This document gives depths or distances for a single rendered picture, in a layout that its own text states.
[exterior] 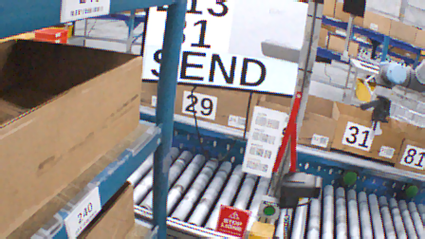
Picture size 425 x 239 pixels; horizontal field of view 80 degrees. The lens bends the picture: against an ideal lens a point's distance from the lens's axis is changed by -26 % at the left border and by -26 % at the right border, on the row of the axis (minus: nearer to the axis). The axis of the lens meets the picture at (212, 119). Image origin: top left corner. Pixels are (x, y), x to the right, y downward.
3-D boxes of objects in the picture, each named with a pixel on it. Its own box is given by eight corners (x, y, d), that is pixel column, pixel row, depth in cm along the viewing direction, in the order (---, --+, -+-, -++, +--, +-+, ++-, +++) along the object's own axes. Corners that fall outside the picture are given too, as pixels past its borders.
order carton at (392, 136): (330, 147, 145) (339, 113, 140) (326, 129, 172) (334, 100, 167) (396, 163, 137) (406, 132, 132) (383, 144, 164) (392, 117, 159)
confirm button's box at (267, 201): (255, 216, 94) (261, 199, 92) (257, 211, 97) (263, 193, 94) (276, 221, 93) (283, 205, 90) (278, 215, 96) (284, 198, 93)
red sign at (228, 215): (214, 231, 104) (220, 204, 99) (215, 230, 104) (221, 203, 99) (260, 243, 100) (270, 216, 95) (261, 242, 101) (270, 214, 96)
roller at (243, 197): (235, 241, 108) (224, 246, 111) (261, 172, 155) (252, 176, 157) (227, 232, 108) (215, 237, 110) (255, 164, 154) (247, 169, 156)
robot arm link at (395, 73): (412, 67, 114) (402, 68, 126) (391, 60, 116) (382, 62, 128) (409, 88, 115) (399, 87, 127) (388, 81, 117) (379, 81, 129)
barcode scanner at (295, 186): (315, 214, 85) (323, 185, 81) (275, 211, 88) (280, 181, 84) (316, 202, 91) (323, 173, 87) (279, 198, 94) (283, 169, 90)
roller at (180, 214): (171, 216, 112) (182, 224, 112) (212, 154, 159) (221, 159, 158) (165, 223, 115) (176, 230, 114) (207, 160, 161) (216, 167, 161)
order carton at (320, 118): (251, 134, 155) (258, 100, 148) (261, 112, 181) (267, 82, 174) (329, 153, 146) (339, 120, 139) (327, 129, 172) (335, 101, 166)
